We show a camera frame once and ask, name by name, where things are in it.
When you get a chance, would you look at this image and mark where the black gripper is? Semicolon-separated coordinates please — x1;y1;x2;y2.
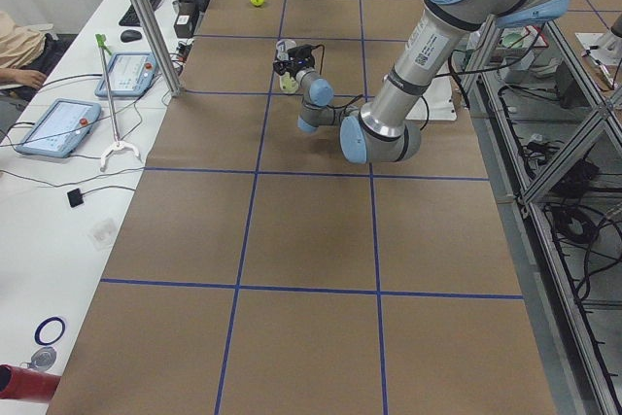
272;59;314;78

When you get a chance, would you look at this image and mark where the clear tennis ball can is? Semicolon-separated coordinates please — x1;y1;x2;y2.
275;38;298;94

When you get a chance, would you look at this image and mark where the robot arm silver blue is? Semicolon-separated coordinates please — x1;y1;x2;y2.
273;0;570;163

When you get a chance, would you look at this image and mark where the black power box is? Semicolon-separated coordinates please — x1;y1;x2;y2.
174;2;199;39

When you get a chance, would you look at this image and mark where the black keyboard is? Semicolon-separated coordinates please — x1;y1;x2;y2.
118;0;172;28

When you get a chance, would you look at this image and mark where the black computer mouse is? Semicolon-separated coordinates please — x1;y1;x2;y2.
120;29;142;43

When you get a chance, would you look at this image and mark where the far teach pendant tablet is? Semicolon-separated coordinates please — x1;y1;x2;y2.
107;52;158;98

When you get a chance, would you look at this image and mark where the teach pendant tablet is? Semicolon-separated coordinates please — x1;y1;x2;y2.
107;52;158;98
16;98;102;158

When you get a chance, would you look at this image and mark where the reacher grabber tool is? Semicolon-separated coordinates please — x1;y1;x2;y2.
95;33;141;172

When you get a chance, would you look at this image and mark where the seated person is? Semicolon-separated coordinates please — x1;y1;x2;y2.
1;11;62;91

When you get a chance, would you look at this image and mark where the near teach pendant tablet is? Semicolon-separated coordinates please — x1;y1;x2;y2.
16;98;102;158

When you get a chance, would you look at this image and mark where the small black square pad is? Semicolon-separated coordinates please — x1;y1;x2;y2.
67;188;84;208

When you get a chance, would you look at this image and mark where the blue tape roll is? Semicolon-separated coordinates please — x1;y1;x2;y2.
33;316;67;346

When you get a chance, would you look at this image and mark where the silver round disc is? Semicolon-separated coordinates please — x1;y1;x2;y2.
27;346;57;372

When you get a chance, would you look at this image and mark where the red cylinder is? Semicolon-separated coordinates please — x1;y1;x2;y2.
1;364;61;403

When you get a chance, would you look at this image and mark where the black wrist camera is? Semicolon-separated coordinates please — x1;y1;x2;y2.
288;44;316;61

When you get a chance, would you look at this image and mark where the aluminium frame post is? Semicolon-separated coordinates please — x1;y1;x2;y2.
130;0;182;97

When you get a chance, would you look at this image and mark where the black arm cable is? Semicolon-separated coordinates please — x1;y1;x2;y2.
313;44;470;132

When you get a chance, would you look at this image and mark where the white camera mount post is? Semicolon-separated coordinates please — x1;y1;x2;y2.
406;77;457;122

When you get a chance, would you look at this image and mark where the aluminium side rack frame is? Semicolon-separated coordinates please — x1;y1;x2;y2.
453;0;621;414

